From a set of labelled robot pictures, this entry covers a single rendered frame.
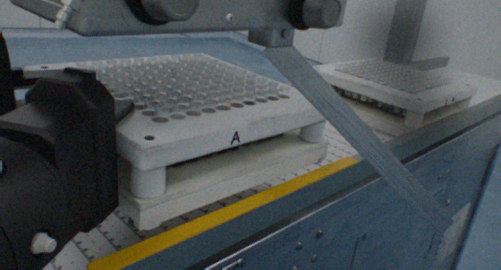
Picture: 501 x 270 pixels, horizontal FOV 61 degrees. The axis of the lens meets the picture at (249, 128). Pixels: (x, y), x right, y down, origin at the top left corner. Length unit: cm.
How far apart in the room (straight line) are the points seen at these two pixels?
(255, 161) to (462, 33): 358
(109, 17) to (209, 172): 20
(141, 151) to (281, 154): 17
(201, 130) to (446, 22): 372
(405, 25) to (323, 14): 96
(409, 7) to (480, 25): 264
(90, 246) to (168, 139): 14
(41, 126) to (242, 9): 14
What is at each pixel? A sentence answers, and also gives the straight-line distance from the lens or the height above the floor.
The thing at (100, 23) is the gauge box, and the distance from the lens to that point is 22.
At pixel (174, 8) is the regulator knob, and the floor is 108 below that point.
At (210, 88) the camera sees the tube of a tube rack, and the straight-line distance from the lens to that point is 44.
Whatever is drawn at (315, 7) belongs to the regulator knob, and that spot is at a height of 108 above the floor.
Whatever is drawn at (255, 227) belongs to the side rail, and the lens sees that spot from 42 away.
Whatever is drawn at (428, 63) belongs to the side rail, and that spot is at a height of 87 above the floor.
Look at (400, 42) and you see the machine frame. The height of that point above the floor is 94.
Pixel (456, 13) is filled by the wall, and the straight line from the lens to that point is 397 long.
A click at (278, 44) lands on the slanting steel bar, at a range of 36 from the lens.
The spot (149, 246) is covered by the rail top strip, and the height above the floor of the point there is 89.
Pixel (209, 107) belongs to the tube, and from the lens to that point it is 39.
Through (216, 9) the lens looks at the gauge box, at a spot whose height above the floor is 107.
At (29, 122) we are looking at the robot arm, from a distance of 28.
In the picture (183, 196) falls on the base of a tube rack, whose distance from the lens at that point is 36.
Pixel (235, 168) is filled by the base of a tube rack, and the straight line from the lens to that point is 39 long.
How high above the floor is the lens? 110
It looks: 22 degrees down
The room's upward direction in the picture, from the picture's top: 7 degrees clockwise
